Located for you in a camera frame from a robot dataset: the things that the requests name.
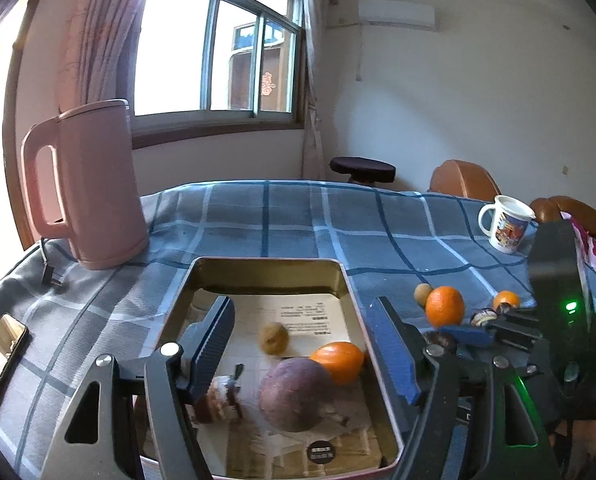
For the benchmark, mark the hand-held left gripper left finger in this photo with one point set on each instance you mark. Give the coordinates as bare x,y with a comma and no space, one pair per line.
210,350

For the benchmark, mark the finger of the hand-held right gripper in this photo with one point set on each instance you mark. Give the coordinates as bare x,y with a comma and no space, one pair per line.
523,319
465,335

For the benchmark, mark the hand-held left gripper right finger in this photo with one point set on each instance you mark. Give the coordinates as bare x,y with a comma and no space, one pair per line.
393,355

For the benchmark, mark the large orange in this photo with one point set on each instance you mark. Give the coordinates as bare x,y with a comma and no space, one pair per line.
445,306

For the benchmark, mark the small orange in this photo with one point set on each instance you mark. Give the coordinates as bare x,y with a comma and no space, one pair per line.
506,301
340,360

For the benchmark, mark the brown longan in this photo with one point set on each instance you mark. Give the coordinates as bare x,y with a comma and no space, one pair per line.
274,340
423,294

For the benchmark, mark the rectangular metal tin box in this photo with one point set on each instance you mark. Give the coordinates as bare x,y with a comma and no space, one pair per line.
258,270

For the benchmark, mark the purple passion fruit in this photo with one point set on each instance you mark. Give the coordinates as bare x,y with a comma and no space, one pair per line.
293,395

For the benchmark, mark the dark water chestnut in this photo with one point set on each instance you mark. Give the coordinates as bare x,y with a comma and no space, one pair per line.
443,341

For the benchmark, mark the brown leather sofa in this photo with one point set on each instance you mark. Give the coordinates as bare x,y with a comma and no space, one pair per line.
553,207

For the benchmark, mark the white printed mug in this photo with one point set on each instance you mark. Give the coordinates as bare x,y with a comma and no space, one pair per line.
508,225

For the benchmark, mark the printed paper sheet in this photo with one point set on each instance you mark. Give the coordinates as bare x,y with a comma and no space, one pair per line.
303,320

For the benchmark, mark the blue plaid tablecloth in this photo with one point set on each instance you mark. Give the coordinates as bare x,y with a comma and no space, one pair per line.
328,225

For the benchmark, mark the black kettle power plug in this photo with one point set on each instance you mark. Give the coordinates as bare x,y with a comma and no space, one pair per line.
53,277

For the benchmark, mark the round dark stool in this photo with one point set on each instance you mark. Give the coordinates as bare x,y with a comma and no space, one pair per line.
362,167

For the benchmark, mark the pink electric kettle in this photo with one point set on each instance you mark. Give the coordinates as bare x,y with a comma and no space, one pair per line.
98,185

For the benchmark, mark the smartphone with reflective screen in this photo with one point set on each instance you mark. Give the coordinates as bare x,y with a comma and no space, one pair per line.
3,355

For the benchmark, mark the red paper window decoration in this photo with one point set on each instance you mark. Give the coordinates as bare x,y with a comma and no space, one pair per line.
268,85

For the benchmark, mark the narrow pink curtain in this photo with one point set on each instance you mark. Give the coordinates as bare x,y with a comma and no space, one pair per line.
312,85

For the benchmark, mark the sliding glass window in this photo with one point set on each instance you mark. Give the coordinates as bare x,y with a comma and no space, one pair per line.
178,50

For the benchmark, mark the long pink curtain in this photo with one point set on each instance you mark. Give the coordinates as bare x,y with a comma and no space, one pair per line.
98,25

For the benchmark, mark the white wall air conditioner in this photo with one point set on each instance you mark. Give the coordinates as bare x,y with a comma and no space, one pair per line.
398,12

